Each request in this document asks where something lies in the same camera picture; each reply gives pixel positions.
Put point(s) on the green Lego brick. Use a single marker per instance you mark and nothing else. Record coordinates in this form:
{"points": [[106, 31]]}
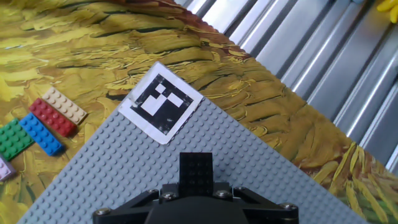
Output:
{"points": [[14, 139]]}

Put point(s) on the black Lego plate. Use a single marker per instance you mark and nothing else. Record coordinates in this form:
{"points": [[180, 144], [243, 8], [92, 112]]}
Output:
{"points": [[196, 169]]}

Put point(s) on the red Lego brick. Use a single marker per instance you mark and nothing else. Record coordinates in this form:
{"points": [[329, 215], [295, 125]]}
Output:
{"points": [[52, 117]]}

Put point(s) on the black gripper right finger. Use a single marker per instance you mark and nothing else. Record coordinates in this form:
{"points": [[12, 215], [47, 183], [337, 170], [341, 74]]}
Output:
{"points": [[270, 210]]}

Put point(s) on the painted print tablecloth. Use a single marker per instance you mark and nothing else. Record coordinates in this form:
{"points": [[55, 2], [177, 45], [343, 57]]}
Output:
{"points": [[93, 46]]}

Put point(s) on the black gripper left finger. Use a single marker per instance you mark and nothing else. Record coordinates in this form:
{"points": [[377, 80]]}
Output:
{"points": [[124, 210]]}

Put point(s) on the long pink Lego brick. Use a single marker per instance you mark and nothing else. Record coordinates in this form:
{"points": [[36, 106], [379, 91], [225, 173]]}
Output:
{"points": [[4, 169]]}

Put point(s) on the yellow plastic toy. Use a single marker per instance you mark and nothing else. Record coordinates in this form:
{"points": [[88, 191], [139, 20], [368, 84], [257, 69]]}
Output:
{"points": [[388, 7]]}

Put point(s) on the tan Lego brick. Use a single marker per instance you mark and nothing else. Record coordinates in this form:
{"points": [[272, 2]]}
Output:
{"points": [[64, 105]]}

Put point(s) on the blue Lego brick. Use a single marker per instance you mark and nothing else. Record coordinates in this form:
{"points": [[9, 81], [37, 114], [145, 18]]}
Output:
{"points": [[41, 133]]}

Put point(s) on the grey Lego baseplate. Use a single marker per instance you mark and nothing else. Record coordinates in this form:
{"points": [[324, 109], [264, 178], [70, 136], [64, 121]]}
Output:
{"points": [[248, 174]]}

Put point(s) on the black white fiducial marker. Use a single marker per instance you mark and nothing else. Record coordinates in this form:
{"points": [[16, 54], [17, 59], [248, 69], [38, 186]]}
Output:
{"points": [[160, 102]]}

